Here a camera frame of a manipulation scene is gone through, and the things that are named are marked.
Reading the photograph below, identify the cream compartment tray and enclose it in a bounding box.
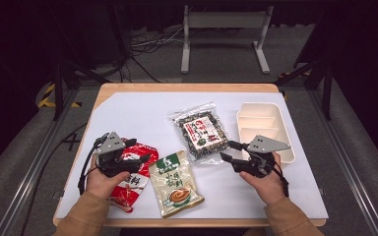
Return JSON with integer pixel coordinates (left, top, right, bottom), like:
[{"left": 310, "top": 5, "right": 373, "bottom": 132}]
[{"left": 235, "top": 101, "right": 297, "bottom": 164}]

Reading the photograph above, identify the aluminium rail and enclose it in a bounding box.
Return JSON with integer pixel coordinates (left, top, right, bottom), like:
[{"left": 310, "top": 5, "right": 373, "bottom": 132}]
[
  {"left": 0, "top": 88, "right": 80, "bottom": 236},
  {"left": 308, "top": 89, "right": 378, "bottom": 236}
]

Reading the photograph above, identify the beige packet with green label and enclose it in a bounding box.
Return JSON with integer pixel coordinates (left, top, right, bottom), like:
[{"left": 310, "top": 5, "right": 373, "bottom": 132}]
[{"left": 148, "top": 149, "right": 206, "bottom": 219}]

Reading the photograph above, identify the clear packet of dark dried food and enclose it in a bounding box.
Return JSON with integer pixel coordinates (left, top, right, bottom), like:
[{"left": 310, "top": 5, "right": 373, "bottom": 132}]
[{"left": 167, "top": 101, "right": 232, "bottom": 166}]

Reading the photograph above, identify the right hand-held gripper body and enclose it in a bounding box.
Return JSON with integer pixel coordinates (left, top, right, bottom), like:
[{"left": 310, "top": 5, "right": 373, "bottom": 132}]
[{"left": 230, "top": 135, "right": 291, "bottom": 179}]

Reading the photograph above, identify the hand-held gripper cable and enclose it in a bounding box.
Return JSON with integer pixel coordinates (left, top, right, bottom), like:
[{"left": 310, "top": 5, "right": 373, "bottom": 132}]
[
  {"left": 272, "top": 160, "right": 290, "bottom": 199},
  {"left": 77, "top": 134, "right": 107, "bottom": 196}
]

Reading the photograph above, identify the black metal stand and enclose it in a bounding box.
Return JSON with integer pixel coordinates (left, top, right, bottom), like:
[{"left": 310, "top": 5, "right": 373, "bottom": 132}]
[
  {"left": 275, "top": 58, "right": 334, "bottom": 121},
  {"left": 47, "top": 6, "right": 112, "bottom": 121}
]

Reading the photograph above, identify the black floor cable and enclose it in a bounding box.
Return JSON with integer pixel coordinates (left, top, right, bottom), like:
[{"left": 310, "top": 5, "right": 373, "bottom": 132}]
[{"left": 19, "top": 122, "right": 88, "bottom": 236}]

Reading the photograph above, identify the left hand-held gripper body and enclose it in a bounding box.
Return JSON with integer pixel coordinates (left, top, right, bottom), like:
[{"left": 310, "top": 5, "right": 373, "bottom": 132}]
[{"left": 93, "top": 131, "right": 143, "bottom": 178}]

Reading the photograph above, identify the white paper sheet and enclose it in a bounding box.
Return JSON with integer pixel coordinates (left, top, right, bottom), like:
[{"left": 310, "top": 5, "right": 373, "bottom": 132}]
[{"left": 56, "top": 91, "right": 329, "bottom": 220}]

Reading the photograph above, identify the grey metal stand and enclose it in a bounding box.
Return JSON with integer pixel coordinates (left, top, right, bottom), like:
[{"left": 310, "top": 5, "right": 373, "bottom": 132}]
[{"left": 180, "top": 4, "right": 275, "bottom": 75}]

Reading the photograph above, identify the bundle of floor cables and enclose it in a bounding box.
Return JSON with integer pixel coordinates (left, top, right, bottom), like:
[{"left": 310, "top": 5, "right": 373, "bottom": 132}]
[{"left": 121, "top": 28, "right": 185, "bottom": 83}]

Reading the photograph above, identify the red and white snack packet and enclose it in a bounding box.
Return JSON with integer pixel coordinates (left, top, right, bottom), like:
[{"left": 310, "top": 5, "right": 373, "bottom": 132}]
[{"left": 107, "top": 139, "right": 160, "bottom": 213}]

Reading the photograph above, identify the yellow and black hazard tape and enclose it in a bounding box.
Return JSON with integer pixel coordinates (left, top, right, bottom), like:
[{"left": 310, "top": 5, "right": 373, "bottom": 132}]
[{"left": 37, "top": 83, "right": 82, "bottom": 109}]

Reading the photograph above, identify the left hand-held gripper cable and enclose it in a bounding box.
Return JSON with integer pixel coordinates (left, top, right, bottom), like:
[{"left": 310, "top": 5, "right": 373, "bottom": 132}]
[{"left": 77, "top": 134, "right": 107, "bottom": 196}]

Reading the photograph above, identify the person's left hand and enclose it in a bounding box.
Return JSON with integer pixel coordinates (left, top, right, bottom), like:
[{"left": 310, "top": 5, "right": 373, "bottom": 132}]
[{"left": 85, "top": 153, "right": 132, "bottom": 201}]

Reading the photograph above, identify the right hand-held gripper cable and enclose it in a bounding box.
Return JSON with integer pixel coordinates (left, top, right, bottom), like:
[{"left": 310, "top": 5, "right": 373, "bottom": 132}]
[{"left": 272, "top": 160, "right": 290, "bottom": 199}]

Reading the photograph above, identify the person's right hand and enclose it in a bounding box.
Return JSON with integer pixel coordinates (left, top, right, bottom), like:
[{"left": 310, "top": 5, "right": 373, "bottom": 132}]
[{"left": 239, "top": 151, "right": 286, "bottom": 206}]

